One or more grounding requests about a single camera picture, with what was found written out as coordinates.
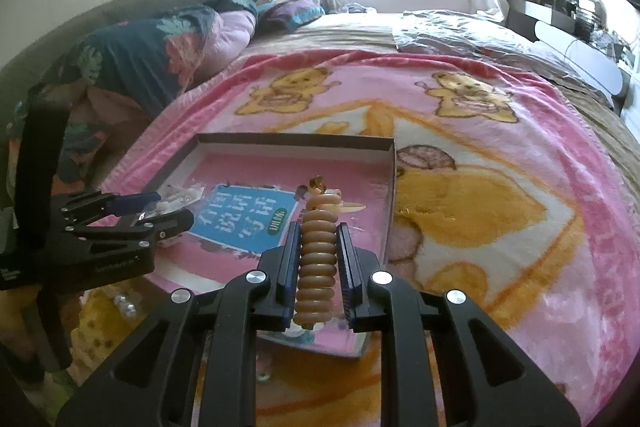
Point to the purple pillow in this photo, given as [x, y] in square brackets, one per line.
[295, 14]

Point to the dark floral quilt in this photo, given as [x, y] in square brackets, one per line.
[130, 52]

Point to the clear plastic bag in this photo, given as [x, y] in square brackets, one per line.
[180, 197]

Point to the pale yellow hair pin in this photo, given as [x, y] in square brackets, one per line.
[352, 207]

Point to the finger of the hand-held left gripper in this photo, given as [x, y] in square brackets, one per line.
[135, 202]
[170, 221]

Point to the black and white shelf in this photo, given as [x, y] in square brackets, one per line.
[550, 7]

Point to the pink printed blanket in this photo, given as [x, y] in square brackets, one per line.
[500, 207]

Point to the grey padded headboard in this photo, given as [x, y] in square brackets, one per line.
[100, 12]

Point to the small dark clip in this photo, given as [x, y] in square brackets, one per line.
[300, 192]

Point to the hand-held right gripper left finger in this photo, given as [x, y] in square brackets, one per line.
[290, 272]

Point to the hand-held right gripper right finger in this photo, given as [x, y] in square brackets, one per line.
[346, 272]

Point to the shallow cardboard box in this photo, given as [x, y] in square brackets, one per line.
[300, 147]

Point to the grey crumpled sheet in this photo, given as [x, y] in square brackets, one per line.
[450, 32]

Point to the pink book blue label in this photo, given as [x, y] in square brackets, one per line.
[240, 172]

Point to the clear plastic trinket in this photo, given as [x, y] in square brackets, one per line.
[125, 304]

